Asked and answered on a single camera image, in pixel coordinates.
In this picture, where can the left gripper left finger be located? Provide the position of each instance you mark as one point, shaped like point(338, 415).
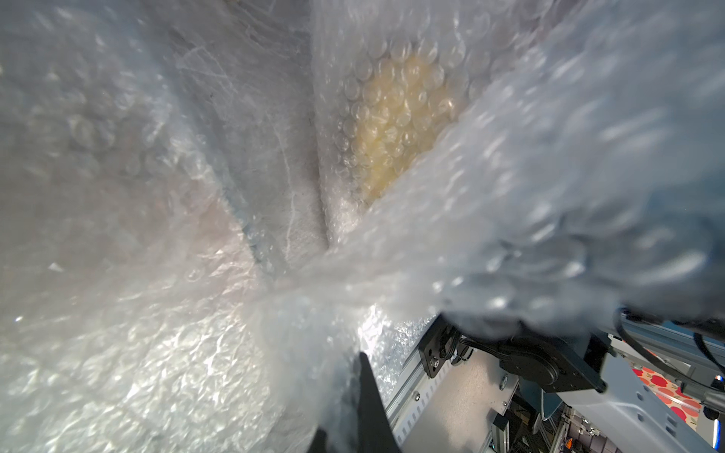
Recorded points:
point(319, 442)

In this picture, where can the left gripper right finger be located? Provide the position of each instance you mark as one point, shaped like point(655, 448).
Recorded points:
point(375, 434)

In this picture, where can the bubble wrap of yellow plate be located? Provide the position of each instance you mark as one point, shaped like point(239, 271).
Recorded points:
point(586, 182)

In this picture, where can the yellow dinner plate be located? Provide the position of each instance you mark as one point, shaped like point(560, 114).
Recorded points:
point(402, 108)

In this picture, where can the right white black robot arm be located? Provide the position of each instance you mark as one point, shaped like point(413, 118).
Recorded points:
point(592, 379)

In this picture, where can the bubble wrapped white blue plate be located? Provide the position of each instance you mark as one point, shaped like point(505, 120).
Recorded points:
point(126, 268)

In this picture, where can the aluminium front rail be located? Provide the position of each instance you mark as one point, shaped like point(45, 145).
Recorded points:
point(455, 411)

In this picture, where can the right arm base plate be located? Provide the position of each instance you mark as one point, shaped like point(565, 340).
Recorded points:
point(437, 345)

